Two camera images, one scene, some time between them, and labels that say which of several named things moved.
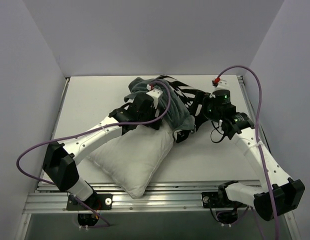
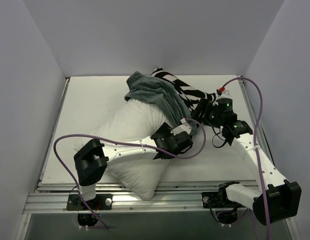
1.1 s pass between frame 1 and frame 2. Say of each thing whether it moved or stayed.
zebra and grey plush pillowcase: moved
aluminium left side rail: stayed
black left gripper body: moved
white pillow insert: moved
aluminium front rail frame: stayed
